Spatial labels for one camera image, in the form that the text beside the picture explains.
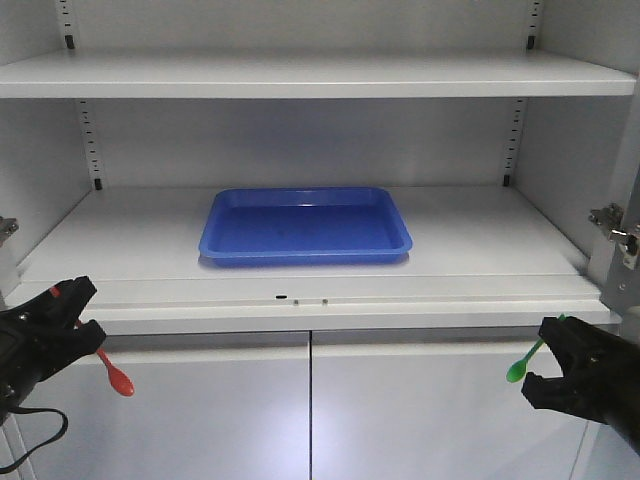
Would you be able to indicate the green plastic spoon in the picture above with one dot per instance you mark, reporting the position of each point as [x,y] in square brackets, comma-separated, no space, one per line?
[518,370]

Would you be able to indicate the red plastic spoon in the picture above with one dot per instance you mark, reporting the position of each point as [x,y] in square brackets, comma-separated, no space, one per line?
[118,380]

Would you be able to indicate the right metal door hinge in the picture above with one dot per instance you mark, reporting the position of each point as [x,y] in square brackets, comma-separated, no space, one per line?
[609,221]

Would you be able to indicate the left metal door hinge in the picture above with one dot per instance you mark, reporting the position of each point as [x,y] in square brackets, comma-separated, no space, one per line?
[8,226]

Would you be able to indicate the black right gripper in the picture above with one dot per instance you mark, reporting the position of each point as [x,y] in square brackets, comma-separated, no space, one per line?
[610,365]

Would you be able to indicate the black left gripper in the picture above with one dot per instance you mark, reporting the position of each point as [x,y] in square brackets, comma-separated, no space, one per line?
[38,338]

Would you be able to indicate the blue plastic tray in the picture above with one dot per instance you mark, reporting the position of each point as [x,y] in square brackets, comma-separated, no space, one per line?
[304,226]

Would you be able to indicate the metal door hinge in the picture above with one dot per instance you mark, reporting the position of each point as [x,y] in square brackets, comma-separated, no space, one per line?
[609,221]
[8,226]

